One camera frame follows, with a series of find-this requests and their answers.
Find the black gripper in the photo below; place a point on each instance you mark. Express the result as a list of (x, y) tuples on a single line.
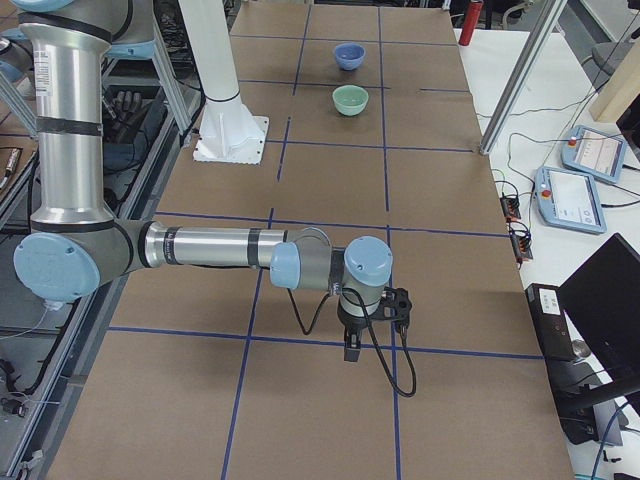
[(350, 322)]

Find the blue bowl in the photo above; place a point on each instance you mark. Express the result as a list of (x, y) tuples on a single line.
[(349, 56)]

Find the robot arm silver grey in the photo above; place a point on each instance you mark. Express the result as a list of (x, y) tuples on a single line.
[(77, 245)]

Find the green bowl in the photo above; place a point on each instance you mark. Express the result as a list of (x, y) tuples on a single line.
[(350, 100)]

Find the orange terminal board near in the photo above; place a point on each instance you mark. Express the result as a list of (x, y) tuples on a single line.
[(521, 239)]

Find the orange terminal board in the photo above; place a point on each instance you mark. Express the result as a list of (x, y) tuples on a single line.
[(521, 239), (510, 205)]

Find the orange terminal board far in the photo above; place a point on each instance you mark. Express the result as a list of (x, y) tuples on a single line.
[(510, 205)]

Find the black box device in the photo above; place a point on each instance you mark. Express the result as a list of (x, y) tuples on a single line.
[(570, 378)]

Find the black laptop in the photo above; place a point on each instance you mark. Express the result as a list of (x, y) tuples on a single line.
[(601, 299)]

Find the near teach pendant tablet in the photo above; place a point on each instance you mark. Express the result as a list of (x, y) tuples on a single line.
[(569, 200)]

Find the teach pendant tablet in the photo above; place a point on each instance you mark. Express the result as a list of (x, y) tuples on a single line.
[(594, 152), (569, 200)]

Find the far teach pendant tablet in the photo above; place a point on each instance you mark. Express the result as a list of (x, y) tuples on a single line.
[(594, 152)]

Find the red cylinder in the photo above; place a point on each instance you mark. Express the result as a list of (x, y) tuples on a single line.
[(471, 18)]

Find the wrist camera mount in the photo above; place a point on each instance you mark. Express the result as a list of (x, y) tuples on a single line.
[(395, 307)]

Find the white pedestal column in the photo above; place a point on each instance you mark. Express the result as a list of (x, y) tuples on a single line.
[(228, 132)]

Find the aluminium frame post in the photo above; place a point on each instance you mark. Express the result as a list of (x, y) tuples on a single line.
[(531, 51)]

